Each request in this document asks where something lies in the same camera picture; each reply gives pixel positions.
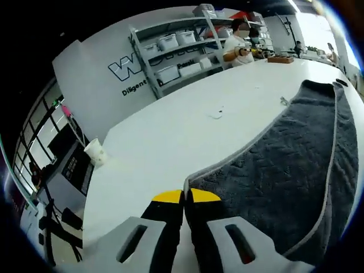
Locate dark grey towel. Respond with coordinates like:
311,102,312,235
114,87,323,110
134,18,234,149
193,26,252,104
184,79,361,258

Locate white paper cup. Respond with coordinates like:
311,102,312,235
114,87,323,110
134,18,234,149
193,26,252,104
83,138,109,167

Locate white thread scrap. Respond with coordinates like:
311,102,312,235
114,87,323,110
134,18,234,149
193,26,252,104
208,106,226,119

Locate pink object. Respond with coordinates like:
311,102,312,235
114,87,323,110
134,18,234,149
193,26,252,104
60,104,72,121

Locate grey metal shelf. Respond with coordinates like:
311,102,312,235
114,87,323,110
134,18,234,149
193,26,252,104
129,4,274,100

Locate group of white storage boxes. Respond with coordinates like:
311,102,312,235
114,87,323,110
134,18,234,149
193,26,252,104
142,4,271,86

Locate wooden tray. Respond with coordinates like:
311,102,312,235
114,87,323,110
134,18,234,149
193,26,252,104
267,56,295,64

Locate black tripod stand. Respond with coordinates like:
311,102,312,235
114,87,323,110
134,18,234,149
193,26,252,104
274,13,300,57

